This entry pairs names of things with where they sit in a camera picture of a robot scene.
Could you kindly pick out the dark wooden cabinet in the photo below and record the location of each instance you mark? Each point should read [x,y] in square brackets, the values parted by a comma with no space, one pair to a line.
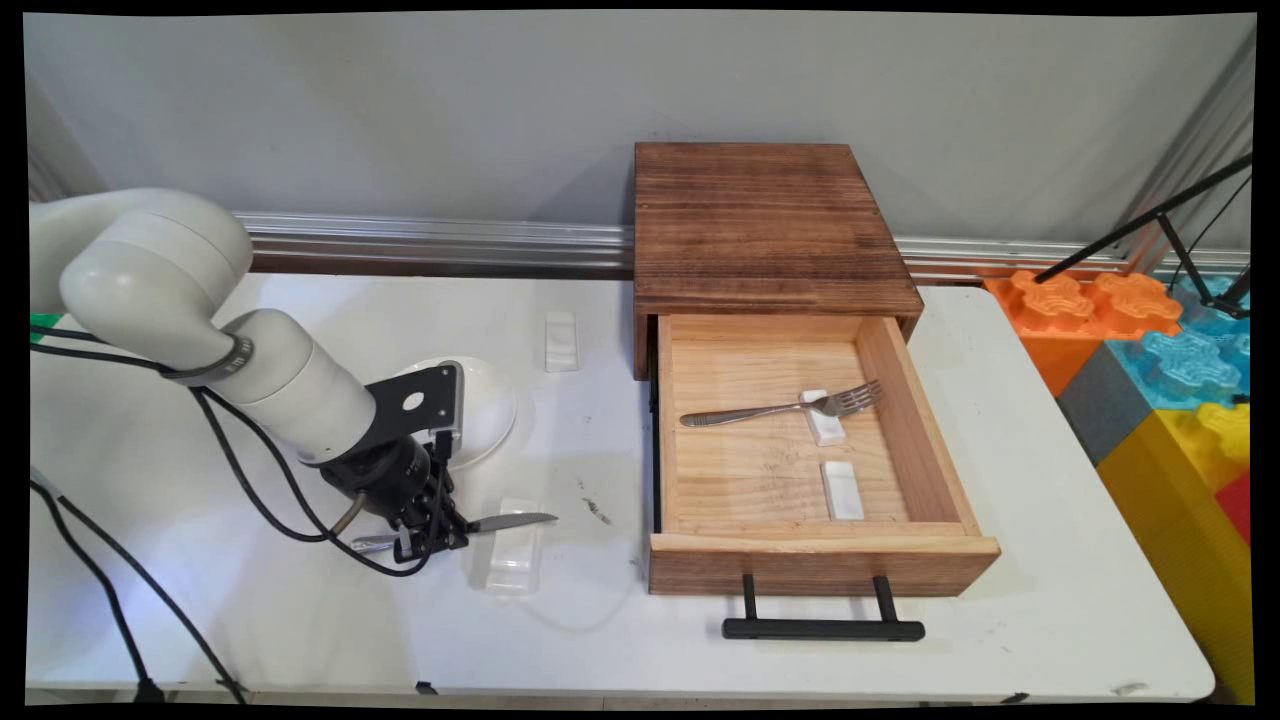
[760,230]

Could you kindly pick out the small white cutlery rest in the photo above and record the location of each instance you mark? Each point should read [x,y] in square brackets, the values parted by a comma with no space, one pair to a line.
[843,495]
[828,430]
[561,340]

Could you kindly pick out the white round plate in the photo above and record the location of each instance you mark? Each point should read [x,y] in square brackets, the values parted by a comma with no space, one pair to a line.
[490,400]

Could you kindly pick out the red foam block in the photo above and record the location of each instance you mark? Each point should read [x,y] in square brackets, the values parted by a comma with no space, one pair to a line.
[1238,505]

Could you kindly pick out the grey foam block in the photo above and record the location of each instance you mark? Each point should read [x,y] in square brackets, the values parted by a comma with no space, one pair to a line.
[1105,405]

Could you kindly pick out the yellow foam block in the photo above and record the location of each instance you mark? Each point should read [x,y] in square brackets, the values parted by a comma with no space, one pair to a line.
[1180,540]

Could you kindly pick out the blue foam block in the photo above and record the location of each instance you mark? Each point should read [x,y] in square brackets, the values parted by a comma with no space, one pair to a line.
[1190,360]

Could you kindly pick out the green foam block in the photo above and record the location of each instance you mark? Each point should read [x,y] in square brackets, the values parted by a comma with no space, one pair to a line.
[44,327]

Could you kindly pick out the silver fork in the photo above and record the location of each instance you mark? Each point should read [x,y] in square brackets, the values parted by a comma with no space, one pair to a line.
[740,412]

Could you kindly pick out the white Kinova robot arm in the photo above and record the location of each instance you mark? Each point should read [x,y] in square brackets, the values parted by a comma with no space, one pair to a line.
[150,270]

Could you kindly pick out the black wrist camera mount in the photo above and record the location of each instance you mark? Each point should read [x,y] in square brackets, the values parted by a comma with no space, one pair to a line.
[415,400]

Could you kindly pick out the orange foam block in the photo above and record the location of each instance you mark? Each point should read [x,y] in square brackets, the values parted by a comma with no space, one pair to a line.
[1060,310]

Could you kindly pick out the black tripod stand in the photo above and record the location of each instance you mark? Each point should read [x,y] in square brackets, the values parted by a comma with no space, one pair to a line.
[1160,212]

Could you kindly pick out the light wooden drawer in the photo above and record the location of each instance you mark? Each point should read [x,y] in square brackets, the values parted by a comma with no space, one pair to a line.
[760,480]

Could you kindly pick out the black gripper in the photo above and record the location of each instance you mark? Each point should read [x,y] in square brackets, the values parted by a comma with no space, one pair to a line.
[385,480]

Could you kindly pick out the aluminium rail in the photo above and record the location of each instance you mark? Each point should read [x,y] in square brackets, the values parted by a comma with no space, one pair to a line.
[480,240]

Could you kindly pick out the large translucent cutlery rest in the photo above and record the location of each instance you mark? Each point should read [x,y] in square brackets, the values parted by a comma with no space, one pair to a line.
[510,560]

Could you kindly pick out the silver table knife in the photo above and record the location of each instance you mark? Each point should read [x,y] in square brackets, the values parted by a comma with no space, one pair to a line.
[510,521]

